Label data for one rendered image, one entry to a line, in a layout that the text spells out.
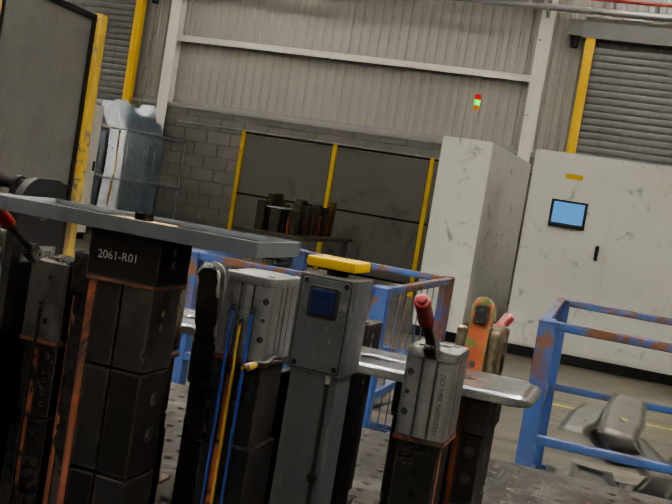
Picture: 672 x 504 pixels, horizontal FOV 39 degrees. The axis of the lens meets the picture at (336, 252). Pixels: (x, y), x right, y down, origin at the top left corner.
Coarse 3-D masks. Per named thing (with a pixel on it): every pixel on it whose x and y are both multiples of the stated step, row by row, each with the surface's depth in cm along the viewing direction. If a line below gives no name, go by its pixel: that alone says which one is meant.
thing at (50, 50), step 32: (0, 0) 421; (32, 0) 448; (64, 0) 471; (0, 32) 428; (32, 32) 452; (64, 32) 477; (96, 32) 505; (0, 64) 434; (32, 64) 456; (64, 64) 482; (96, 64) 506; (0, 96) 438; (32, 96) 460; (64, 96) 487; (0, 128) 442; (32, 128) 465; (64, 128) 493; (0, 160) 447; (32, 160) 471; (64, 160) 498; (64, 224) 507
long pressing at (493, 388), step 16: (192, 320) 149; (368, 352) 146; (384, 352) 148; (368, 368) 133; (384, 368) 133; (400, 368) 136; (464, 384) 130; (480, 384) 134; (496, 384) 136; (512, 384) 138; (528, 384) 140; (496, 400) 128; (512, 400) 127; (528, 400) 129
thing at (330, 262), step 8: (312, 256) 107; (320, 256) 107; (328, 256) 110; (336, 256) 112; (312, 264) 107; (320, 264) 107; (328, 264) 106; (336, 264) 106; (344, 264) 106; (352, 264) 106; (360, 264) 107; (368, 264) 110; (328, 272) 109; (336, 272) 108; (344, 272) 108; (352, 272) 106; (360, 272) 108
